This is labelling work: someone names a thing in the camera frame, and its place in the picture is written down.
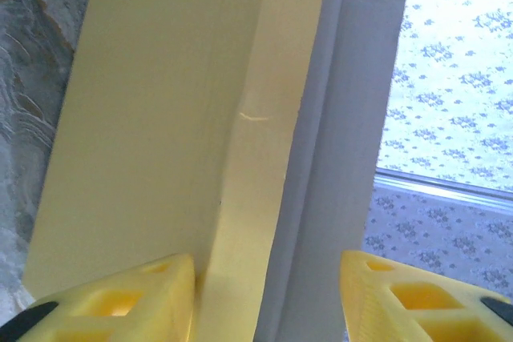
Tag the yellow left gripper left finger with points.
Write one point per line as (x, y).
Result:
(120, 302)

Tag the aluminium corner post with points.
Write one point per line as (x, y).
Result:
(441, 188)

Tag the yellow white paper box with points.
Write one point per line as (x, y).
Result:
(160, 117)

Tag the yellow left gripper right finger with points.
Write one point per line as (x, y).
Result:
(421, 306)

